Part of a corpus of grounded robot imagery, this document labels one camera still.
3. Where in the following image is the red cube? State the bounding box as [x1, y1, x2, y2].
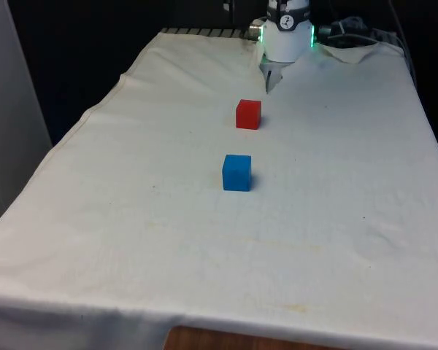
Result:
[235, 98, 263, 130]

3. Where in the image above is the blue cube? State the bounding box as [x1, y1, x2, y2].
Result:
[221, 154, 253, 192]

